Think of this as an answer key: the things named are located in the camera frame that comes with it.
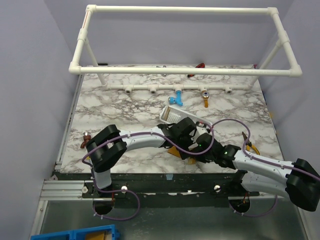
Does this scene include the aluminium rail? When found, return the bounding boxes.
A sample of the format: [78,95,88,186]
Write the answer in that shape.
[40,180,85,201]

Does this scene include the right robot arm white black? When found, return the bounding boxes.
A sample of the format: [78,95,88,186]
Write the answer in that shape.
[179,132,320,212]

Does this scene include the red handled tool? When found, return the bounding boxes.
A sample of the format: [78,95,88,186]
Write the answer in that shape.
[186,63,206,77]

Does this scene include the tan leather card holder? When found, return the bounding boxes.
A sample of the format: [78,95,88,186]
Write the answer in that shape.
[167,146,196,165]

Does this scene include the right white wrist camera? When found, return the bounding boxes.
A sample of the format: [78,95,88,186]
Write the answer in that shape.
[195,121,212,135]

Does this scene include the yellow handled pliers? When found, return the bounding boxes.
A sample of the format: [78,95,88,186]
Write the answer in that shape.
[241,131,260,155]

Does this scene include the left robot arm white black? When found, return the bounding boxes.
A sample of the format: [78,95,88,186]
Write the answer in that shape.
[85,117,197,198]

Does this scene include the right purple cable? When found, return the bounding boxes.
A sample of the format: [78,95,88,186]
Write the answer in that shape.
[194,118,320,217]

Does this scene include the brown pipe valve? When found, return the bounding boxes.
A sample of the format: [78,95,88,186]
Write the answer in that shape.
[80,131,92,149]

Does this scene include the blue plastic bin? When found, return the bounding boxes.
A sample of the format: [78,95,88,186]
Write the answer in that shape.
[30,224,120,240]

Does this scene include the blue pipe valve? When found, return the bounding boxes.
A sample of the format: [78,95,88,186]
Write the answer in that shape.
[168,90,183,107]

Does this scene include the white plastic basket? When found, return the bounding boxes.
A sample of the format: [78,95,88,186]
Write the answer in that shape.
[159,105,213,129]

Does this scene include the white PVC pipe frame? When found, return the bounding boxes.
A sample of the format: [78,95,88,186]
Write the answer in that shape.
[68,4,303,94]

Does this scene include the gold pipe valve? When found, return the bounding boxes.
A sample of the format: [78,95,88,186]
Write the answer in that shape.
[201,90,210,108]

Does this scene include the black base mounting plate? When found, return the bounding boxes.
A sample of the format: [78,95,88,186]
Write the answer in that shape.
[82,173,258,209]

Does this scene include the metal clamp fitting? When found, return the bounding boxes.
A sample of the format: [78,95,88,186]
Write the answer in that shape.
[156,65,167,77]

